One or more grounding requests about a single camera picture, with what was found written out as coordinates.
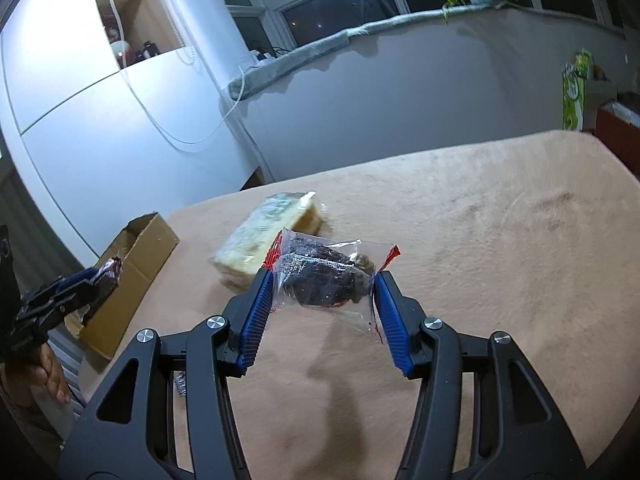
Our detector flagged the dark chocolate bar wrapper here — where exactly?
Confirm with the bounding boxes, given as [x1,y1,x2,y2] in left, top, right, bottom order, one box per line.
[79,257,122,326]

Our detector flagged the clear bag of dark snacks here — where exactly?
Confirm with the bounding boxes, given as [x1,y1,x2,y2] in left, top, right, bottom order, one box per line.
[262,229,400,342]

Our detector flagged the left hand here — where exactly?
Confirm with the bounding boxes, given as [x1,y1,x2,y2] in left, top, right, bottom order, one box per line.
[20,344,72,406]

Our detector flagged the brown cardboard box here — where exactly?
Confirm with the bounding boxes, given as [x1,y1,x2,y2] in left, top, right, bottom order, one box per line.
[64,212,179,360]

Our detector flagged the wrapped bread loaf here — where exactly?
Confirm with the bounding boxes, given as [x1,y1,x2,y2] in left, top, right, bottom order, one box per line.
[208,191,324,290]

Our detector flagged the white cabinet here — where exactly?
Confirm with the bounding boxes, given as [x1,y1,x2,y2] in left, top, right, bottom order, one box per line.
[1,0,258,264]

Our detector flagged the green snack bag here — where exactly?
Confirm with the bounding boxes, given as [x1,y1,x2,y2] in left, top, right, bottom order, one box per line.
[562,49,592,131]

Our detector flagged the white cable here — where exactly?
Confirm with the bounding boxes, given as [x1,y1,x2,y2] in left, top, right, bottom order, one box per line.
[92,0,249,148]

